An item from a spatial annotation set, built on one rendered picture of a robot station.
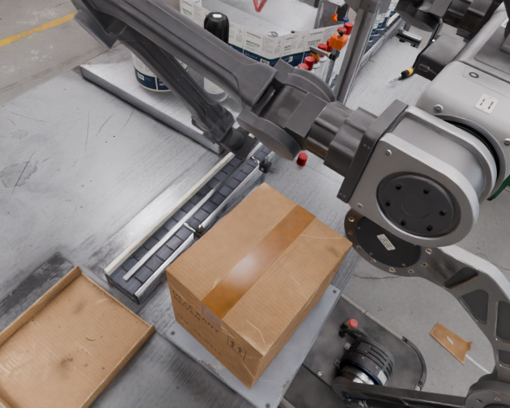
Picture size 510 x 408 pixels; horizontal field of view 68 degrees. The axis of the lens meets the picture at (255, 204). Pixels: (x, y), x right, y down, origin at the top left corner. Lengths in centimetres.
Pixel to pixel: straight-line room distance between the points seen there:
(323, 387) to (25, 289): 108
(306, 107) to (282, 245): 35
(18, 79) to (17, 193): 205
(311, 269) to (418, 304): 146
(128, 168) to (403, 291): 152
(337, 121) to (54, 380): 82
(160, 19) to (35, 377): 79
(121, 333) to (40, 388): 19
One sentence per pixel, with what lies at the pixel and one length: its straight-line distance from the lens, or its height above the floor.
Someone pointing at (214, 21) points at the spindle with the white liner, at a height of 117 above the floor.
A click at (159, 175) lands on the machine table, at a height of 83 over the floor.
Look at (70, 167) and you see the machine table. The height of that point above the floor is 83.
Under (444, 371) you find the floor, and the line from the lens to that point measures 211.
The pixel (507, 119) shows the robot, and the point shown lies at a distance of 50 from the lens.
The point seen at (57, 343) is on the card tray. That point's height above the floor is 83.
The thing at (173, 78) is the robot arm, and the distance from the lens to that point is 82.
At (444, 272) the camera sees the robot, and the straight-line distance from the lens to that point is 83.
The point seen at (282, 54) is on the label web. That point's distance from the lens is 154.
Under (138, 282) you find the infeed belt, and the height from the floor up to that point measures 88.
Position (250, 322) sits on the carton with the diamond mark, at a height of 112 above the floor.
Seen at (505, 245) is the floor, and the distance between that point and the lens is 268.
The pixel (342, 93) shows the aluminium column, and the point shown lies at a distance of 130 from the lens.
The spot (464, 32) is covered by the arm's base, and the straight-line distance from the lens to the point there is 91.
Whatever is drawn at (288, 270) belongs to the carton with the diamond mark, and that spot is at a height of 112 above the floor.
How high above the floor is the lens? 177
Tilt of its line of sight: 52 degrees down
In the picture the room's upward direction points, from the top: 9 degrees clockwise
